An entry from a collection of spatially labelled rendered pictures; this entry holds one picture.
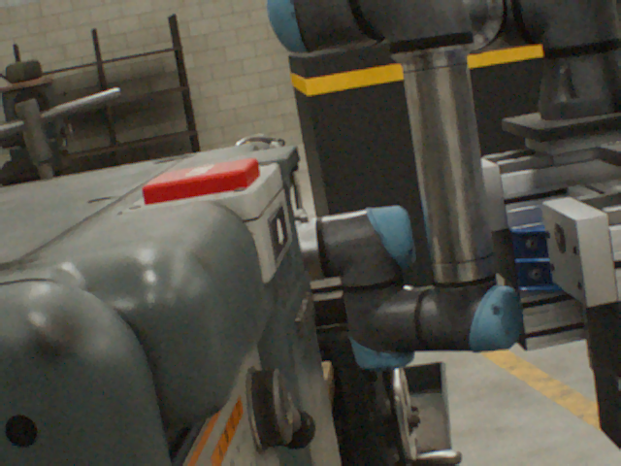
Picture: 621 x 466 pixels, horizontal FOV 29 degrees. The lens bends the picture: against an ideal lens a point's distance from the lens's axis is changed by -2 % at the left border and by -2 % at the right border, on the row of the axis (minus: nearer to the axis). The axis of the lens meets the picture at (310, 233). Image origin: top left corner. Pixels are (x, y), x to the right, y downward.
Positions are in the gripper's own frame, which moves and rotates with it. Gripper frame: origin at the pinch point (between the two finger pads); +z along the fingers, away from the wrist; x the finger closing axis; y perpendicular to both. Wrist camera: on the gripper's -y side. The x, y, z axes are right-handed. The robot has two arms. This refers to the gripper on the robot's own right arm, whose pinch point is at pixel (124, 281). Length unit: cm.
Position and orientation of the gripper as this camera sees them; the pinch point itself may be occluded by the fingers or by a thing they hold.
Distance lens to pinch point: 148.7
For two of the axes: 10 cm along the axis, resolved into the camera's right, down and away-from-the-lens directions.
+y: 0.9, -1.7, 9.8
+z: -9.8, 1.5, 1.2
